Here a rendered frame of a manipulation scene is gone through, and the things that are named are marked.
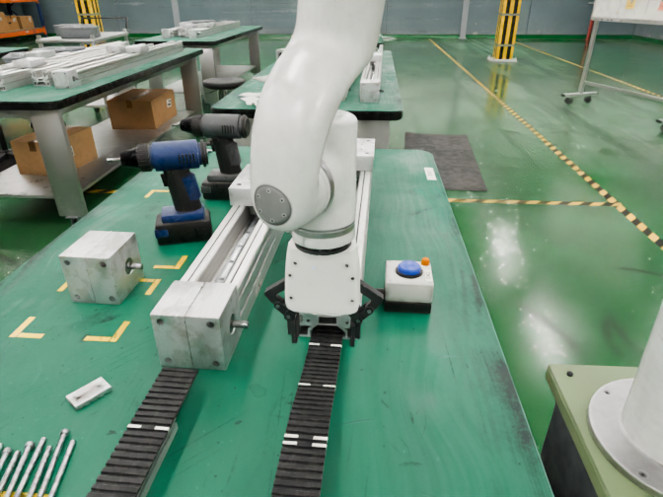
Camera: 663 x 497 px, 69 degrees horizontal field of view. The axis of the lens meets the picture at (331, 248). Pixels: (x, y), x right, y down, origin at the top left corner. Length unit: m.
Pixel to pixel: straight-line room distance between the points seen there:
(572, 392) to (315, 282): 0.37
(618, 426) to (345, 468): 0.33
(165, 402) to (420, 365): 0.36
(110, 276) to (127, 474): 0.40
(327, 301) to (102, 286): 0.44
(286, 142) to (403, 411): 0.39
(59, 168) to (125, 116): 1.56
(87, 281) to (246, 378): 0.36
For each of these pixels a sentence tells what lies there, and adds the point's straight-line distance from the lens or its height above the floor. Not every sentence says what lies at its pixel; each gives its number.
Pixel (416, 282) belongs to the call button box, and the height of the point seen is 0.84.
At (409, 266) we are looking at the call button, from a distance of 0.84.
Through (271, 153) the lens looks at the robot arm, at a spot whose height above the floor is 1.13.
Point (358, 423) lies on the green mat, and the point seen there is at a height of 0.78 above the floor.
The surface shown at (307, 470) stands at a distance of 0.58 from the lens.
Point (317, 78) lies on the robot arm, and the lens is 0.49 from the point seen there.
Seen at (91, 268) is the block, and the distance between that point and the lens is 0.93.
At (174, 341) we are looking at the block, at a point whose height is 0.83.
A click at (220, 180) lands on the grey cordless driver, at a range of 1.31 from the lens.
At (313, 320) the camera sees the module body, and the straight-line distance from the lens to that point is 0.77.
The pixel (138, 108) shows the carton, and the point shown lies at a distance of 4.52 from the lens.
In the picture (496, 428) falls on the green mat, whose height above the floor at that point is 0.78.
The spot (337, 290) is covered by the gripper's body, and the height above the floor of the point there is 0.92.
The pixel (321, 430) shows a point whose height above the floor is 0.82.
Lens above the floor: 1.27
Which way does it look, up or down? 28 degrees down
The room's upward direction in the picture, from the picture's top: straight up
